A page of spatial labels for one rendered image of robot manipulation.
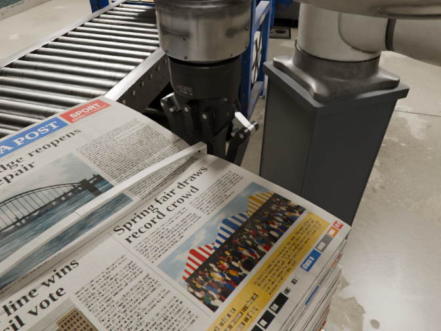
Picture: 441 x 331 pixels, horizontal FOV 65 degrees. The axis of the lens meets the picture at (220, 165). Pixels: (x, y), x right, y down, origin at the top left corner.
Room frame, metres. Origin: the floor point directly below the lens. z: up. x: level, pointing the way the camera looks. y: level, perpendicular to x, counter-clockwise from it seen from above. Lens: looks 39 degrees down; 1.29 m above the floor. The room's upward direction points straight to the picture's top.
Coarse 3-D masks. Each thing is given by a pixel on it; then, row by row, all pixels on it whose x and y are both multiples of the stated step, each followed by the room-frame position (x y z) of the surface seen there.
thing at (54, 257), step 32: (160, 160) 0.29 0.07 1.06; (192, 160) 0.30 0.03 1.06; (96, 192) 0.24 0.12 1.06; (128, 192) 0.24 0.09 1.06; (160, 192) 0.24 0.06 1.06; (96, 224) 0.20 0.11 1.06; (128, 224) 0.20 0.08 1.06; (0, 256) 0.17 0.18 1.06; (32, 256) 0.17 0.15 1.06; (64, 256) 0.17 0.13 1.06; (0, 288) 0.14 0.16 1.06; (32, 288) 0.14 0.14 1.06
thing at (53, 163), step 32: (32, 128) 0.35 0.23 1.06; (64, 128) 0.35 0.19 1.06; (96, 128) 0.35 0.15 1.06; (128, 128) 0.35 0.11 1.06; (160, 128) 0.35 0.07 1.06; (0, 160) 0.29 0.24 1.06; (32, 160) 0.29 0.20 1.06; (64, 160) 0.29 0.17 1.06; (96, 160) 0.29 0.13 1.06; (128, 160) 0.29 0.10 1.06; (0, 192) 0.24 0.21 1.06; (32, 192) 0.24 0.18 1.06; (64, 192) 0.24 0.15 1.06; (0, 224) 0.20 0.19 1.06; (32, 224) 0.20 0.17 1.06
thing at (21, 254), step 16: (176, 160) 0.28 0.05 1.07; (144, 176) 0.25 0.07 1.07; (112, 192) 0.23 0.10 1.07; (80, 208) 0.21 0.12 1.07; (96, 208) 0.21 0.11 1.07; (64, 224) 0.19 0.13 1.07; (32, 240) 0.17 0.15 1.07; (48, 240) 0.17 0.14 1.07; (16, 256) 0.16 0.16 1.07; (0, 272) 0.15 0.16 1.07
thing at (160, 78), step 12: (144, 60) 1.19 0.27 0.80; (156, 60) 1.19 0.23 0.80; (132, 72) 1.09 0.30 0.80; (144, 72) 1.09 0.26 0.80; (156, 72) 1.17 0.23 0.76; (168, 72) 1.27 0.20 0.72; (120, 84) 1.01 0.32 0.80; (132, 84) 1.01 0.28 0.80; (144, 84) 1.08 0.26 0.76; (156, 84) 1.16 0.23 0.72; (108, 96) 0.93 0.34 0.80; (120, 96) 0.93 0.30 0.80; (132, 96) 0.99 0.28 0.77; (144, 96) 1.07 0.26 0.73; (156, 96) 1.15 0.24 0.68; (132, 108) 0.98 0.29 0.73; (144, 108) 1.05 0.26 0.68
